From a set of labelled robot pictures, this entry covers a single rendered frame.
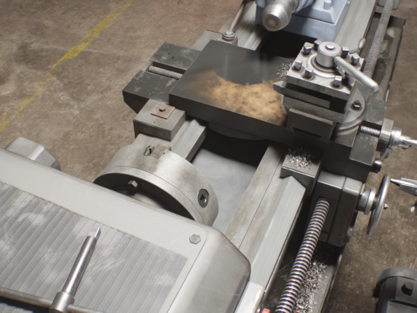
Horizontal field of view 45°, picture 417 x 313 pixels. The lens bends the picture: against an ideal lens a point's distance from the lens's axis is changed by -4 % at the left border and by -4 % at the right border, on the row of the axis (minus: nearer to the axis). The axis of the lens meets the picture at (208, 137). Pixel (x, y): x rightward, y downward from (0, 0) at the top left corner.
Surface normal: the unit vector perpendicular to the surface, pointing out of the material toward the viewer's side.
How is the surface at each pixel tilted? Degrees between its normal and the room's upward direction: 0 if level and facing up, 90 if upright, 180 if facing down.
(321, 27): 90
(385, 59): 0
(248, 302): 0
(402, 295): 0
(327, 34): 90
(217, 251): 45
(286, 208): 36
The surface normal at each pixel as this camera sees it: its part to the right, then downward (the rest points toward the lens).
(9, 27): 0.01, -0.71
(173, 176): 0.37, -0.55
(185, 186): 0.57, -0.39
